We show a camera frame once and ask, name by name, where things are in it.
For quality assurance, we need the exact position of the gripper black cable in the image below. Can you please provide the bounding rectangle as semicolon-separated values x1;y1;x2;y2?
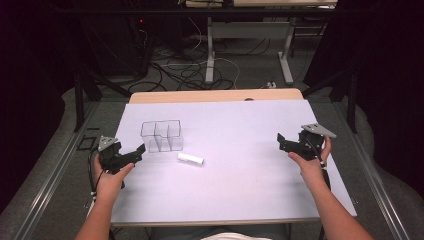
318;159;333;192
87;146;105;200

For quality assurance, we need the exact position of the person's lap clothing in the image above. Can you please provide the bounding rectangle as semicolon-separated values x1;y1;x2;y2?
148;223;292;240

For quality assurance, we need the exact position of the white cylinder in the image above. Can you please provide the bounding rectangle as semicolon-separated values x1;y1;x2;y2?
176;152;205;166

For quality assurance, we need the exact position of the black computer tower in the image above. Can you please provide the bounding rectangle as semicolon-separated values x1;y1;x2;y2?
79;13;151;79

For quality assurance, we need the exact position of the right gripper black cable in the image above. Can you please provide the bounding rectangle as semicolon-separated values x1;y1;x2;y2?
318;159;333;192

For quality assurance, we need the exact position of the black metal stand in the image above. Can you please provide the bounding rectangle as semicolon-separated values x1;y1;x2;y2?
301;64;359;134
72;63;133;133

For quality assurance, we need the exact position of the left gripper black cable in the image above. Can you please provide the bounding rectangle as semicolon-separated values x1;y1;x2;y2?
87;146;105;200

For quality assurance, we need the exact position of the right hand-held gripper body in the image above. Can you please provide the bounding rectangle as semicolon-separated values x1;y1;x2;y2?
297;123;337;162

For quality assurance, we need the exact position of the white desk frame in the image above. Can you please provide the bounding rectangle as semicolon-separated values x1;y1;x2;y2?
204;15;297;86

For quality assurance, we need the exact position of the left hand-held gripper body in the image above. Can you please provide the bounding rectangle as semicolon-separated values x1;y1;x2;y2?
97;135;134;176

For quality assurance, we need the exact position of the wooden table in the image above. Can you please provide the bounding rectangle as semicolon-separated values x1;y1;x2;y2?
128;87;305;105

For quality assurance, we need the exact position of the metal floor rail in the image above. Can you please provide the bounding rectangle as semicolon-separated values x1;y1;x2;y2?
333;101;409;240
13;99;101;240

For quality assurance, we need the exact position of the tangle of floor cables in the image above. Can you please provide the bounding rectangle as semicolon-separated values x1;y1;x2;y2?
128;29;272;93

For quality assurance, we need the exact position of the clear plastic organizer box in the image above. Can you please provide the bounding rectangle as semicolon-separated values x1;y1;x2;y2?
140;119;185;154

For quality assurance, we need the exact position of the white table mat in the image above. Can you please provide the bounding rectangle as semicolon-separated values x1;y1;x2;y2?
110;99;358;225

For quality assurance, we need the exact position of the person's left hand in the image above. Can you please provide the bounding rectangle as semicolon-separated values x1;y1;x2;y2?
93;154;136;202

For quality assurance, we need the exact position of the person's right hand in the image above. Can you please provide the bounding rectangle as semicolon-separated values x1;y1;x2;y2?
287;135;332;192

